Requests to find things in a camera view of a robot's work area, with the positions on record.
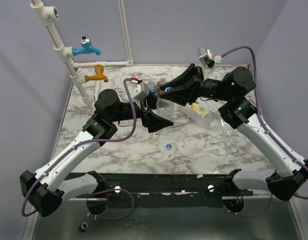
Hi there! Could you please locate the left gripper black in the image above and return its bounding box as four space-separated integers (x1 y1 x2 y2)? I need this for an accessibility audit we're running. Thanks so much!
111 89 174 132

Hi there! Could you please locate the blue label water bottle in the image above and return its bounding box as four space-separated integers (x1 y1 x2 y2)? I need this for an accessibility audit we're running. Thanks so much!
148 79 158 96

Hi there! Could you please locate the golden energy drink bottle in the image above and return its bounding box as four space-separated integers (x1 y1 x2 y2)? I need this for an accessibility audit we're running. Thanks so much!
157 77 167 97

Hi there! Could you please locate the orange label clear bottle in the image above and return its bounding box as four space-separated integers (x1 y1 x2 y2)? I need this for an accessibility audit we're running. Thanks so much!
180 101 216 129

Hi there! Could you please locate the clear plastic bottle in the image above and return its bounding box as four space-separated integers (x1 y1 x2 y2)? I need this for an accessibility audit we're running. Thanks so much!
220 119 237 153
156 98 174 118

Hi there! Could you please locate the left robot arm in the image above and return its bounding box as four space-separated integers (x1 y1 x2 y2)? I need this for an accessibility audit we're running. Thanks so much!
20 89 173 217

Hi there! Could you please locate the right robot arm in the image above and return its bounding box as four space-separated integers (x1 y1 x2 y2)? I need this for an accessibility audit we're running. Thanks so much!
160 63 308 201

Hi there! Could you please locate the yellow rubber band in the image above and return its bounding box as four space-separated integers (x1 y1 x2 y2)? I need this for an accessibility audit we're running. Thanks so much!
171 166 180 176

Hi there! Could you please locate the orange faucet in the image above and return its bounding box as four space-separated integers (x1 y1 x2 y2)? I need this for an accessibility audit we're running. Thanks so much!
85 64 109 83

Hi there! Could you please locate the blue faucet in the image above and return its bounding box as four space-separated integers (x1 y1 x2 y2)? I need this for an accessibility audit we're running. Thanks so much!
72 35 101 56

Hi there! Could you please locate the small black white knob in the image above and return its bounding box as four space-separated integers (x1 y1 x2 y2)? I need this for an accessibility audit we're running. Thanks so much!
78 222 88 233

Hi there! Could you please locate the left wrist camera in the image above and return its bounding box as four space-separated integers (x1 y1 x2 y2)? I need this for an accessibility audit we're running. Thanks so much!
131 79 149 103

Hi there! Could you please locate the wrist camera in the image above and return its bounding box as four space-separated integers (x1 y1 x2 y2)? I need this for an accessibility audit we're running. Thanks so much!
197 46 222 78
131 79 149 103

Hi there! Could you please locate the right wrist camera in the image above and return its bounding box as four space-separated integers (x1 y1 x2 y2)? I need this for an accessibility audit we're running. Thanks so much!
197 46 222 78

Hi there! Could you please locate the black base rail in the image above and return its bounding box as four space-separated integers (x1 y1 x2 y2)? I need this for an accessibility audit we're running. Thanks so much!
79 171 253 208

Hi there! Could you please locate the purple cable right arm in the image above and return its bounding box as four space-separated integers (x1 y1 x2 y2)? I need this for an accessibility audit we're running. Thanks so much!
220 45 308 201

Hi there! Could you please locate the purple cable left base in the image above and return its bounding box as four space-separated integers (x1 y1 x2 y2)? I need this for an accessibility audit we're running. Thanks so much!
86 185 136 221

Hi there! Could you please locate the purple cable base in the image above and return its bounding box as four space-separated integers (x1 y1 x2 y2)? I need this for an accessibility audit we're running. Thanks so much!
226 193 273 218
86 185 136 221

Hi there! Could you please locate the white PVC pipe frame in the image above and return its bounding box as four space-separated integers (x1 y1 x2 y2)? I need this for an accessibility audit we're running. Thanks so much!
30 0 134 112

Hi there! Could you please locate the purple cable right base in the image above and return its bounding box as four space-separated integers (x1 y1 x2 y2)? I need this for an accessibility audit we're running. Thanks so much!
226 193 273 218

